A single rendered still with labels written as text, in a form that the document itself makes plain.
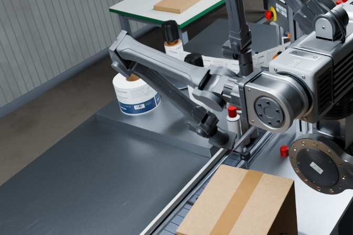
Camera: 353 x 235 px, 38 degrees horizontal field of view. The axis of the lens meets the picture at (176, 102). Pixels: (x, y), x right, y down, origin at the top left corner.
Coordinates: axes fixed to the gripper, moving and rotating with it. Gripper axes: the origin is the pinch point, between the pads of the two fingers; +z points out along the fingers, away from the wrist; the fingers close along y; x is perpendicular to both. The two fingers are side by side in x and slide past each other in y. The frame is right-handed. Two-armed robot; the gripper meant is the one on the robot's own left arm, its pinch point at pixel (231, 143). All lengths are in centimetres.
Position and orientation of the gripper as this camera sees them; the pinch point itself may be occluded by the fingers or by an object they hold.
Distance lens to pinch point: 203.0
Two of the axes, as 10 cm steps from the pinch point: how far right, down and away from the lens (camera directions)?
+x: -3.5, 9.2, -1.6
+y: -8.1, -2.1, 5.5
